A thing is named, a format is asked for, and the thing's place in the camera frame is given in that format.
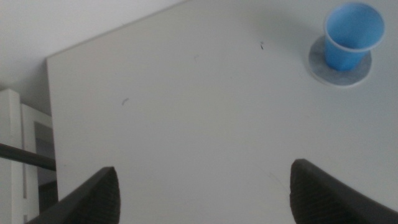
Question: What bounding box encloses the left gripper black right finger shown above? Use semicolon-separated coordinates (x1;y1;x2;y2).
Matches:
289;158;398;224

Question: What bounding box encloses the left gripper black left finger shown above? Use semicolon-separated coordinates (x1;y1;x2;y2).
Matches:
25;166;121;224

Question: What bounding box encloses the blue plastic cup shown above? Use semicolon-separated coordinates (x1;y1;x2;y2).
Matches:
323;1;387;72

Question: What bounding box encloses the round grey cup mat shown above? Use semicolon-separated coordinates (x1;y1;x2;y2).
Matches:
308;34;373;87

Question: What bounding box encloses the dark metal bar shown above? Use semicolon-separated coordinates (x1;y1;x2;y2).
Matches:
0;142;57;172

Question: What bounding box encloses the white cabinet frame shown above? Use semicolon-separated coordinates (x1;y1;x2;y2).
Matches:
0;88;59;224

